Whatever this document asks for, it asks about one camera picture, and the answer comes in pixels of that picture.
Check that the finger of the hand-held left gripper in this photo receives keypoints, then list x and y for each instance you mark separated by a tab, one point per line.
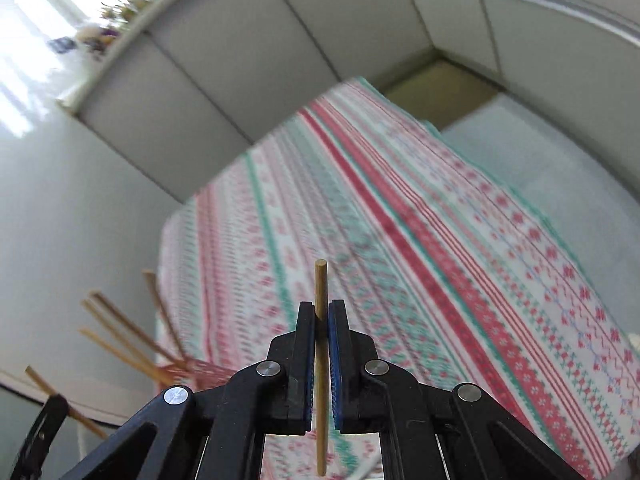
47	425

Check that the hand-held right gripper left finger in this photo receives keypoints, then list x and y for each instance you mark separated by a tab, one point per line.
311	375

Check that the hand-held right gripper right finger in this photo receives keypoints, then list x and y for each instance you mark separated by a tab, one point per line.
332	375

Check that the pink perforated utensil holder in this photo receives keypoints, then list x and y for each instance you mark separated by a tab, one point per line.
205	371

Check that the striped patterned tablecloth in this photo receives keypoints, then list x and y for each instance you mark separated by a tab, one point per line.
400	240

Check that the grey cabinet door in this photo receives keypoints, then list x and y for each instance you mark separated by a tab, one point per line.
145	135
445	10
345	15
240	60

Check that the olive floor mat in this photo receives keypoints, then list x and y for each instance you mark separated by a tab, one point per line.
440	85

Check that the white kitchen countertop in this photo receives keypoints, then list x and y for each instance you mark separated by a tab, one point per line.
130	45

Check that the potted plants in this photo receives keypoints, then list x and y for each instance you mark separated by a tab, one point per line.
130	7

